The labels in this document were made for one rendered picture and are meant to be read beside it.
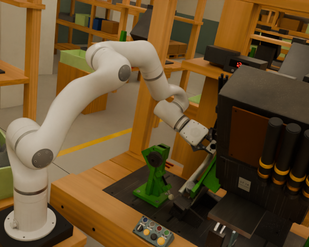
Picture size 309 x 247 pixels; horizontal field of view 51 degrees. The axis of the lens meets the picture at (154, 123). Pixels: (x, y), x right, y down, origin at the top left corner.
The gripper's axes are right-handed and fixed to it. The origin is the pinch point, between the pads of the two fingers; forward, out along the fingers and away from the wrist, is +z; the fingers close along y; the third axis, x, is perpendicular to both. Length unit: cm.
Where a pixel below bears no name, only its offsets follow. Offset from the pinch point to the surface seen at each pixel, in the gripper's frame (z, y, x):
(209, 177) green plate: 8.1, -12.2, -4.9
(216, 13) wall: -401, 635, 815
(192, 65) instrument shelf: -31.2, 24.4, -5.0
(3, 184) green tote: -62, -74, 5
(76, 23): -462, 159, 438
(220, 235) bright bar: 25.5, -27.4, -6.5
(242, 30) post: -22, 50, -13
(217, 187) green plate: 12.9, -13.3, -4.1
